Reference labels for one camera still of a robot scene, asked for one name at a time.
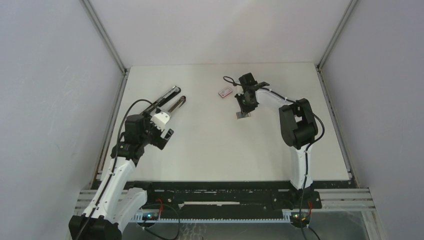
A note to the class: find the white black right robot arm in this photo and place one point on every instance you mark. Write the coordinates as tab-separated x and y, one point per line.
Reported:
299	126

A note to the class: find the red white staple box sleeve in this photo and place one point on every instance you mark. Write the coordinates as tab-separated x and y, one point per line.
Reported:
225	92

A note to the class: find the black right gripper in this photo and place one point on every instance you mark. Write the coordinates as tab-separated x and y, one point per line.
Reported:
245	110

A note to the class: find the black stapler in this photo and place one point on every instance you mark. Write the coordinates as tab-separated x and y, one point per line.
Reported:
174	91

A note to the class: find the red staple box tray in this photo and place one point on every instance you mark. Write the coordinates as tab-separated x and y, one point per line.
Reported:
241	115

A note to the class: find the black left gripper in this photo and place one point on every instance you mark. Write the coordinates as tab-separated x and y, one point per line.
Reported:
159	142

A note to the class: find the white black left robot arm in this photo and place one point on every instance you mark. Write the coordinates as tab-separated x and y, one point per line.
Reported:
106	216

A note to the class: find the aluminium frame rail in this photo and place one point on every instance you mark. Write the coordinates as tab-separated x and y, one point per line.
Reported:
257	205

